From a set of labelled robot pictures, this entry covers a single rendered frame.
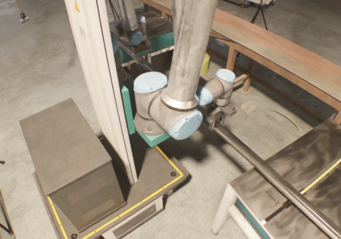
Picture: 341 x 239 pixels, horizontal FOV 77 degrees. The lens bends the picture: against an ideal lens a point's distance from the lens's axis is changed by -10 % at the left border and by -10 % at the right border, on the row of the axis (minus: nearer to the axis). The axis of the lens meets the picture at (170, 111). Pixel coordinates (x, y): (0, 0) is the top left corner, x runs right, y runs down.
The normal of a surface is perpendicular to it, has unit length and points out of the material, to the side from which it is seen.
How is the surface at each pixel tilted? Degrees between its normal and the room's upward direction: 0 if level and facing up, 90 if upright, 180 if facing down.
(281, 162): 0
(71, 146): 0
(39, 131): 0
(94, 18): 90
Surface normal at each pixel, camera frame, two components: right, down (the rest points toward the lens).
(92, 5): 0.60, 0.56
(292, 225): 0.00, -0.72
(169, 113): -0.47, 0.48
